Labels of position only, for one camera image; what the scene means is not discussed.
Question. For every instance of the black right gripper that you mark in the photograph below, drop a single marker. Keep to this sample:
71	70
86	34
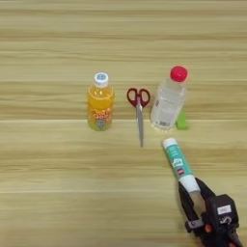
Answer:
218	236

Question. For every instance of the teal and white glue stick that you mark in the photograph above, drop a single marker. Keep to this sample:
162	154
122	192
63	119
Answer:
177	160

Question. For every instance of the green rectangular block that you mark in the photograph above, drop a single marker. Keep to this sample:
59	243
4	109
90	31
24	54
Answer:
182	124

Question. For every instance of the clear water bottle red cap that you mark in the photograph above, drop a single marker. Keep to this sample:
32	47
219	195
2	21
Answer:
167	103

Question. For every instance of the small black box white label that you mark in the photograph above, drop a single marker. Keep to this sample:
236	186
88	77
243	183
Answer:
222	209

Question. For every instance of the orange juice bottle white cap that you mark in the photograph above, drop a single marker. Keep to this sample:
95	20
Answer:
100	106

